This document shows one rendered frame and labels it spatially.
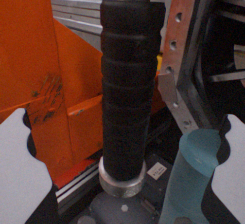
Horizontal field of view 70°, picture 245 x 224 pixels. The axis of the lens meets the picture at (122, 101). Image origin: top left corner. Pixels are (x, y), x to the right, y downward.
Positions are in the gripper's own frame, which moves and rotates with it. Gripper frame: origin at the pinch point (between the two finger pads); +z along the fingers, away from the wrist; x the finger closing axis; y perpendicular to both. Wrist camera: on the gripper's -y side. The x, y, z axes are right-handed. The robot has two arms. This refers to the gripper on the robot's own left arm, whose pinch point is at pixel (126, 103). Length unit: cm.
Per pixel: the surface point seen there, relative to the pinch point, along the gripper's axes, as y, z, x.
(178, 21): -3.6, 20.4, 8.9
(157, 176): 40.0, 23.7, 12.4
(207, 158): 9.0, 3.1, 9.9
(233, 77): 6.1, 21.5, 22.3
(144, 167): 6.5, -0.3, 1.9
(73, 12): 1, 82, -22
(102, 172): 6.5, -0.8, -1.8
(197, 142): 9.0, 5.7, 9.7
